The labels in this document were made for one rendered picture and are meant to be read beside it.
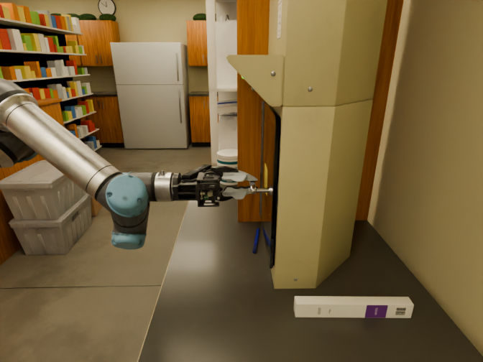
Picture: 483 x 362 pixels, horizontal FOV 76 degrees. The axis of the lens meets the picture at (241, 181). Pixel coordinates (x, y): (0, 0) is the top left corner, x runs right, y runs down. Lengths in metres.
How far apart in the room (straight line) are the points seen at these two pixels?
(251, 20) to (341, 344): 0.88
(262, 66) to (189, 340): 0.59
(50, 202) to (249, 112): 2.06
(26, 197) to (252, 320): 2.35
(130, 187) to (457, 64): 0.80
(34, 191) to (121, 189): 2.20
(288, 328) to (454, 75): 0.72
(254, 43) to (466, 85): 0.56
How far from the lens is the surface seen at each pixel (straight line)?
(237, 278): 0.89
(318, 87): 0.68
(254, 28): 1.03
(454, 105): 0.92
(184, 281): 0.90
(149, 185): 0.79
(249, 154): 1.07
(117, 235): 0.75
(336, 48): 0.68
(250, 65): 0.65
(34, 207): 2.89
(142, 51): 5.73
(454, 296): 0.95
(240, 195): 0.79
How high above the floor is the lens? 1.50
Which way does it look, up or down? 21 degrees down
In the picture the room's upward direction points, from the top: straight up
